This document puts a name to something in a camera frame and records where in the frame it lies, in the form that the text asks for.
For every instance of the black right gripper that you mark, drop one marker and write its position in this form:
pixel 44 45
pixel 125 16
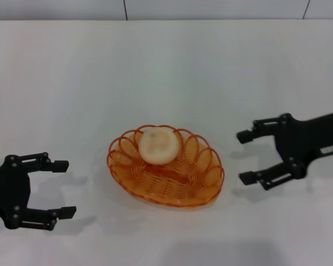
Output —
pixel 302 138

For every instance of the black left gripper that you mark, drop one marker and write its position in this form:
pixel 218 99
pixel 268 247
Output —
pixel 8 191

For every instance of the orange woven plastic basket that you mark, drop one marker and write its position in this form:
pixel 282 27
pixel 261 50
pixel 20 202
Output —
pixel 166 183

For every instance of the pale round bread bun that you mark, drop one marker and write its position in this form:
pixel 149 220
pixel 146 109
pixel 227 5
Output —
pixel 159 147

